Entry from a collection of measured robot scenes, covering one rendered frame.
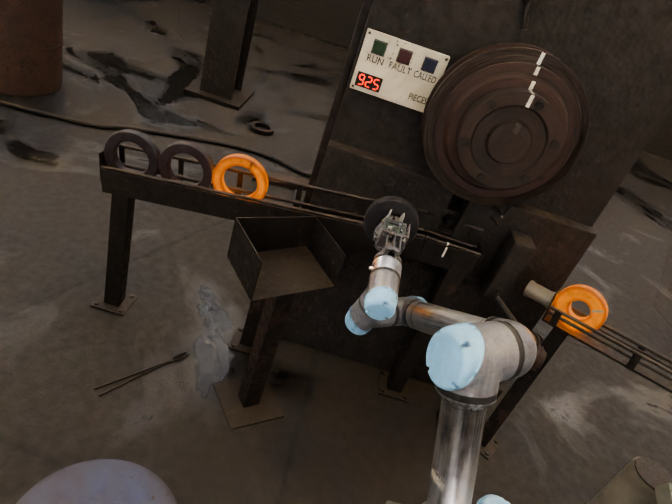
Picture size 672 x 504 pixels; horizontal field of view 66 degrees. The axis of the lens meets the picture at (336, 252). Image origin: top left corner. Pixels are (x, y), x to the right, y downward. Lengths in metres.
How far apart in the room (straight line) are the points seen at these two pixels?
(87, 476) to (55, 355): 0.86
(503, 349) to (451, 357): 0.10
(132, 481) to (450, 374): 0.69
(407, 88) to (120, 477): 1.29
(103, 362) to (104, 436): 0.30
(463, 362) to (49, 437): 1.29
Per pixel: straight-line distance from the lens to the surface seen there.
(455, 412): 1.03
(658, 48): 1.85
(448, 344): 0.98
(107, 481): 1.24
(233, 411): 1.90
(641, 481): 1.71
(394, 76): 1.69
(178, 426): 1.85
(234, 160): 1.72
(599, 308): 1.79
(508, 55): 1.57
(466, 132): 1.52
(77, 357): 2.03
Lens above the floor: 1.49
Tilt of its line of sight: 32 degrees down
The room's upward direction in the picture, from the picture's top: 20 degrees clockwise
